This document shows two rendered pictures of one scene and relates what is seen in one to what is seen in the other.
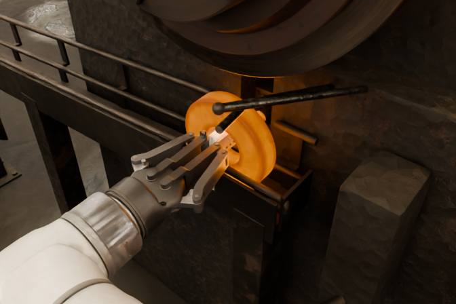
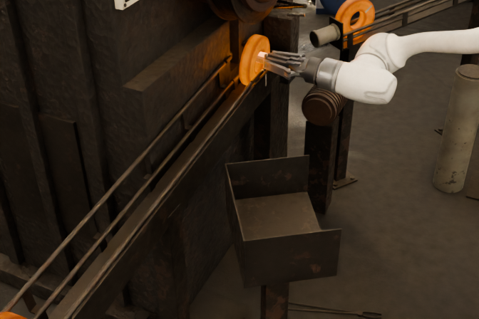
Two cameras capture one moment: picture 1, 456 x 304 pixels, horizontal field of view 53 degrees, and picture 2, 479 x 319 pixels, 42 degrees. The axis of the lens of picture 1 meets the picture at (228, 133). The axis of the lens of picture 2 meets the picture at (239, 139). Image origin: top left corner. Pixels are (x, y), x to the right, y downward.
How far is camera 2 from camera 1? 1.90 m
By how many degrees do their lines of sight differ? 79
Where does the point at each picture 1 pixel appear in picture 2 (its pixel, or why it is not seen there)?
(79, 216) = (337, 63)
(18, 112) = not seen: outside the picture
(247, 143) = (266, 45)
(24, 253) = (361, 65)
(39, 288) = (371, 59)
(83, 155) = not seen: outside the picture
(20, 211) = not seen: outside the picture
